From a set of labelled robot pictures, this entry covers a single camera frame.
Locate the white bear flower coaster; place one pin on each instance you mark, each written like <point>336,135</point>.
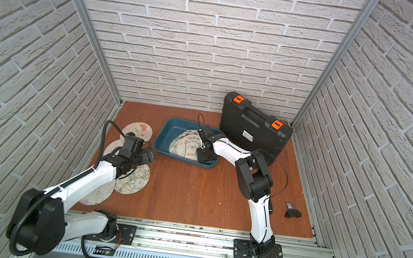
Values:
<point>187,146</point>

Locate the black plastic tool case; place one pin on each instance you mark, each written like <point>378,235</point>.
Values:
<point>251,129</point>

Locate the aluminium corner post right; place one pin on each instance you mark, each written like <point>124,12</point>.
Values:
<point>350,36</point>

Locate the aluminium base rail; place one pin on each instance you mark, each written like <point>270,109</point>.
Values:
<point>172,240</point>

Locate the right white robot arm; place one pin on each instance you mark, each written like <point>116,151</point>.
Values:
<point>254,182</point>

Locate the cream line-art coaster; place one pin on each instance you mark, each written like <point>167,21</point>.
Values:
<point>134,181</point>

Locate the pink rainbow unicorn coaster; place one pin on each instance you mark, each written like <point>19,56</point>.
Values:
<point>112,146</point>

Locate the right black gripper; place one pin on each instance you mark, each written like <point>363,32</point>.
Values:
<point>201,157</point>

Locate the black yellow screwdriver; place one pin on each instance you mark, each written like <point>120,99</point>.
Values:
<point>270,207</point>

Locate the butterfly pastel coaster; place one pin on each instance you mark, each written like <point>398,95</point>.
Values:
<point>99,195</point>

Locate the aluminium corner post left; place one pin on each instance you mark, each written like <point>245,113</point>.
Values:
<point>87,24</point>

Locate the small black clip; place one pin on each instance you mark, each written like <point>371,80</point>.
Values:
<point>292,212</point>

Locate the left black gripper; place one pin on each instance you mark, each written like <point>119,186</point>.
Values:
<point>145,156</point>

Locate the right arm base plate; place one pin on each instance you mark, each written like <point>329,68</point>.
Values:
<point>246,249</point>

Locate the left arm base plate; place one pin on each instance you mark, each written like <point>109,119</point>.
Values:
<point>123,234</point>

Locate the teal plastic storage box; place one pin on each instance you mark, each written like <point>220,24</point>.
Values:
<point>172,129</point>

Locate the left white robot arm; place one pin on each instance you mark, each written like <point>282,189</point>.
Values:
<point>42,219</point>

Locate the aluminium corner post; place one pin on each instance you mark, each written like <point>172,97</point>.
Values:
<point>87,24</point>
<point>350,36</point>

